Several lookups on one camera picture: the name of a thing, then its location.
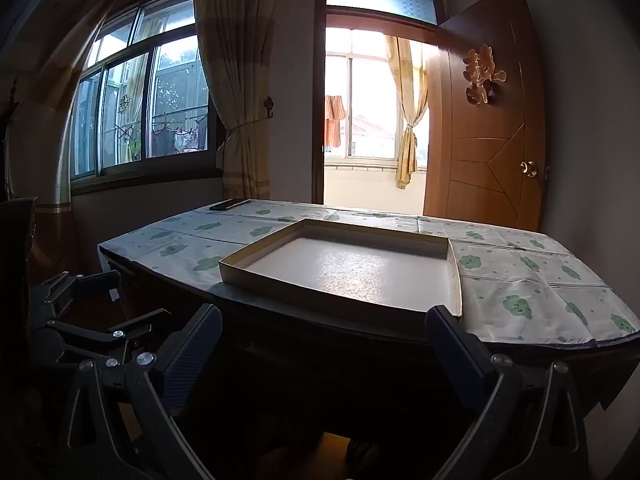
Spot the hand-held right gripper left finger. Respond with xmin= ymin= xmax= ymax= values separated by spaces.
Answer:
xmin=55 ymin=303 xmax=224 ymax=480

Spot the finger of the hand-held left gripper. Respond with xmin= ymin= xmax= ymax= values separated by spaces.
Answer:
xmin=30 ymin=269 xmax=123 ymax=322
xmin=44 ymin=307 xmax=174 ymax=370

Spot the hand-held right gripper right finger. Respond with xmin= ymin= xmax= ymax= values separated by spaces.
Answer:
xmin=425 ymin=305 xmax=591 ymax=480

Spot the shallow cardboard tray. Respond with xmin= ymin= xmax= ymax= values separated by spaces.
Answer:
xmin=219 ymin=217 xmax=463 ymax=333

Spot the white cloud print tablecloth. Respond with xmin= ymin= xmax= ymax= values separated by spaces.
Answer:
xmin=97 ymin=199 xmax=640 ymax=348

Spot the yellow patterned curtain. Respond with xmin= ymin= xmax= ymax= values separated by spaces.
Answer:
xmin=7 ymin=0 xmax=146 ymax=281
xmin=192 ymin=0 xmax=273 ymax=201

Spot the hanging laundry row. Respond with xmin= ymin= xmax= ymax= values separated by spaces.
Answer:
xmin=150 ymin=112 xmax=208 ymax=156

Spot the large sliding window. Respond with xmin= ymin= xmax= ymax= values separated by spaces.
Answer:
xmin=67 ymin=0 xmax=223 ymax=193

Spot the brown wooden door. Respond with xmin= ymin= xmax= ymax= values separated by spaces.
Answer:
xmin=422 ymin=0 xmax=548 ymax=233

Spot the yellow balcony curtain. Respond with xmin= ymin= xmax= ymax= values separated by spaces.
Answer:
xmin=384 ymin=35 xmax=431 ymax=191

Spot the orange hanging cloth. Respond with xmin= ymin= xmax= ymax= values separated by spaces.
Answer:
xmin=325 ymin=95 xmax=347 ymax=148

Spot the pink paper door ornament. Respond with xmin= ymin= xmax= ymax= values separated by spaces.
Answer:
xmin=461 ymin=45 xmax=508 ymax=107

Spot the balcony window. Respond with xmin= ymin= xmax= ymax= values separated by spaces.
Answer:
xmin=325 ymin=27 xmax=431 ymax=166

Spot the dark wooden door frame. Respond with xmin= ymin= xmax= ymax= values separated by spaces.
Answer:
xmin=311 ymin=0 xmax=451 ymax=206

